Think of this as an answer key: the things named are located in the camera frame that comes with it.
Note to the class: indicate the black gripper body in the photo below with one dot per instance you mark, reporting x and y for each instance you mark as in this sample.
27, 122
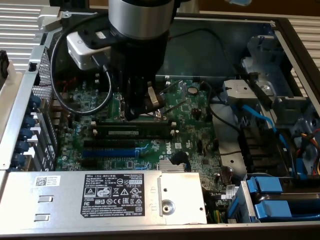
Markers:
140, 57

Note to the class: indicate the green RAM stick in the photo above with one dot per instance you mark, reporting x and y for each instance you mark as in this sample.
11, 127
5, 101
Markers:
150, 130

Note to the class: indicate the black RAM slot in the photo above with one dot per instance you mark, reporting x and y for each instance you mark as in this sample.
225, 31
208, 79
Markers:
167, 84
150, 123
167, 78
137, 138

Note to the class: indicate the CPU socket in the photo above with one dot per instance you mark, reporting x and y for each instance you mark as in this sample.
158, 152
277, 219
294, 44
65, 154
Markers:
158, 115

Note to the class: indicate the thin locking lever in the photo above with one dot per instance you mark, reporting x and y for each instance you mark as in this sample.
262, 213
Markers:
173, 109

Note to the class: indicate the green motherboard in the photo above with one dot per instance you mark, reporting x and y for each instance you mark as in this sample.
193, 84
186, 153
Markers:
185, 120

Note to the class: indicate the round coin battery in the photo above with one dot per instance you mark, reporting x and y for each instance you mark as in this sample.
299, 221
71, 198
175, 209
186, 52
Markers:
192, 90

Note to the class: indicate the long black expansion slot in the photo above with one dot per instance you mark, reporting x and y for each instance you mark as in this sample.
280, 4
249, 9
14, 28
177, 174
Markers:
110, 143

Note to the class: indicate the blue expansion slot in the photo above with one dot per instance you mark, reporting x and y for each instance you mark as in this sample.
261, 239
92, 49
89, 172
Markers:
110, 153

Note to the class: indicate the open grey PC case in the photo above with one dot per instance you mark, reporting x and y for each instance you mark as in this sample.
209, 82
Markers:
200, 55

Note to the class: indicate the silver chipset heatsink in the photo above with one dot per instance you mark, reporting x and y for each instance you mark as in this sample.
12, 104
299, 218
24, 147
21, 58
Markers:
167, 166

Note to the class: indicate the short black expansion slot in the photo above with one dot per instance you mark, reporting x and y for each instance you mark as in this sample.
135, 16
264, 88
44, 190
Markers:
88, 163

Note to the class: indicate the black power supply label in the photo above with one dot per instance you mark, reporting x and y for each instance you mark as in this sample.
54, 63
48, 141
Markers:
112, 195

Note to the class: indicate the blue slot retainer clip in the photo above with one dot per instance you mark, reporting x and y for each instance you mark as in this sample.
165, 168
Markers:
34, 103
26, 133
30, 122
18, 159
22, 147

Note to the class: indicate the white QR code sticker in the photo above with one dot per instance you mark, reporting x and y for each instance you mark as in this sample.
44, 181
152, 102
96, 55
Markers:
47, 181

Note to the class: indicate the silver power supply unit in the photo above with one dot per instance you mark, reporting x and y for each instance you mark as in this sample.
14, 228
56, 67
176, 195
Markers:
62, 200

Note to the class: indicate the grey metal drive cage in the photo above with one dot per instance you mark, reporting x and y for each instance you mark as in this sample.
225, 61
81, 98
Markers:
265, 50

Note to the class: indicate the black part on rack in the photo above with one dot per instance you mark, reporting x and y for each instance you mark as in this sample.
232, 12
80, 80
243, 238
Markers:
3, 65

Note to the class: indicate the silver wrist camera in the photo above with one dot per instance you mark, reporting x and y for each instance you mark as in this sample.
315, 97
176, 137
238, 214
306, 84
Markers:
80, 55

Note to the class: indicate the silver aluminium bracket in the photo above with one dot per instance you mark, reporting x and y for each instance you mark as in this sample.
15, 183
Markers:
47, 16

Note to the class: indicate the blue plastic drive rail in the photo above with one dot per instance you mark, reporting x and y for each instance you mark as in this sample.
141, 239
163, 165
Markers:
233, 210

